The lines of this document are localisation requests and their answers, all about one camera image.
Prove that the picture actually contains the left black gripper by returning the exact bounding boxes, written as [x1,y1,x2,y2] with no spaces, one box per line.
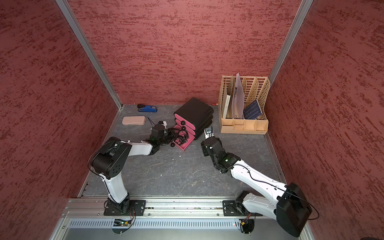
[158,127,181,146]

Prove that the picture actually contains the black earphones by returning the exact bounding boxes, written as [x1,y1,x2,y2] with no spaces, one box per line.
[169,128,189,147]

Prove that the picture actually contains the pink bottom drawer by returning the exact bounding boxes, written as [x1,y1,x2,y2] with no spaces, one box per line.
[170,125,195,151]

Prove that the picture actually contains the black pink drawer cabinet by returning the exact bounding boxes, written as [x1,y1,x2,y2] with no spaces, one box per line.
[174,98,214,140]

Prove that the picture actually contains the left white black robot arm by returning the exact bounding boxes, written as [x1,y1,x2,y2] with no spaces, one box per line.
[88,121,171,215]

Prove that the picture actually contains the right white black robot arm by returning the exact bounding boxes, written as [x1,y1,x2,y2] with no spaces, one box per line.
[201,136,316,238]

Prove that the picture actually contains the blue black stapler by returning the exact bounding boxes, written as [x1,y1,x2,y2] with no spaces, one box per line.
[137,104,158,113]

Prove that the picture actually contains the pink pencil case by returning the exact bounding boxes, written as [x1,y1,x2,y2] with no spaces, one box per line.
[122,116,146,126]

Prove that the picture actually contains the beige file organizer rack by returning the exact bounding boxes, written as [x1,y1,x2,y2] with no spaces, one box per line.
[218,75,271,135]

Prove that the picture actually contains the dark blue notebook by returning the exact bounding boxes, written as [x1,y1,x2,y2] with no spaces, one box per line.
[243,100,263,120]

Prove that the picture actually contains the translucent plastic folder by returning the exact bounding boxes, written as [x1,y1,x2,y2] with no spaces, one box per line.
[232,73,245,119]

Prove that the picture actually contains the beige cardboard folder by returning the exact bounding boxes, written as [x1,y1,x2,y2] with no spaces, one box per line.
[222,76,235,119]

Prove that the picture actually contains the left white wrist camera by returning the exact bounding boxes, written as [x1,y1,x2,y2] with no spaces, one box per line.
[158,121,167,129]

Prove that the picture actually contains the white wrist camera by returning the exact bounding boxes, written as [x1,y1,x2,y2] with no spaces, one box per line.
[158,121,167,129]
[204,127,214,139]

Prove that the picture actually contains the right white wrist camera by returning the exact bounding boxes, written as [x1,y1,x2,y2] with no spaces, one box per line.
[204,127,214,139]

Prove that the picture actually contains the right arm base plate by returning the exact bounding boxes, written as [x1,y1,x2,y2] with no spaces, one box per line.
[222,200,263,217]

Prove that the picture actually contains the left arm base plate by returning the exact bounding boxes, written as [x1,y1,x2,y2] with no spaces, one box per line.
[104,199,147,217]

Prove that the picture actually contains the aluminium mounting rail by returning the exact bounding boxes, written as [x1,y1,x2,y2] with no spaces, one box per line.
[62,196,307,219]

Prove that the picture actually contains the white perforated cable tray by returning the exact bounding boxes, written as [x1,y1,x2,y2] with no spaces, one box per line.
[68,218,240,231]

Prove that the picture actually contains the left aluminium corner post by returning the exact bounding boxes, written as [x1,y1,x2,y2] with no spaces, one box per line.
[56,0,123,111]

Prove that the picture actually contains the aluminium corner post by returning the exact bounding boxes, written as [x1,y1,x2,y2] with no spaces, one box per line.
[56,0,123,111]
[269,0,313,84]

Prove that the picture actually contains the right aluminium corner post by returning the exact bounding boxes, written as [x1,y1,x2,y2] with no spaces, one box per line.
[269,0,313,84]

